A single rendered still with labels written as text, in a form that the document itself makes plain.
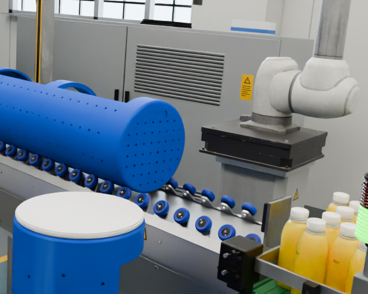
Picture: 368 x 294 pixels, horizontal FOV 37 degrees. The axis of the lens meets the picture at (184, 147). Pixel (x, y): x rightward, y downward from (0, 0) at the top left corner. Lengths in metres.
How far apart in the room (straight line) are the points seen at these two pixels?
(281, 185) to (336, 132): 2.34
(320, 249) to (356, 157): 3.16
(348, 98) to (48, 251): 1.19
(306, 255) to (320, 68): 0.92
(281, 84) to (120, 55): 1.84
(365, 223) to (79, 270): 0.57
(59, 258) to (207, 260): 0.43
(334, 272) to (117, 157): 0.68
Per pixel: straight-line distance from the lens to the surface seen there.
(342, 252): 1.18
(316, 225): 1.17
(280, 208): 1.39
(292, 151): 1.90
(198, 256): 1.42
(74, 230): 1.12
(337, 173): 4.37
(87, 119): 1.65
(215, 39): 3.27
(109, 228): 1.14
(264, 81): 2.05
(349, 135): 4.30
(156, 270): 1.54
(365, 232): 0.86
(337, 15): 1.98
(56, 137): 1.76
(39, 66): 2.60
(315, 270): 1.19
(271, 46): 3.10
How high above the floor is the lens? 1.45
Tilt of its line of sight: 12 degrees down
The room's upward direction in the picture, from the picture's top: 5 degrees clockwise
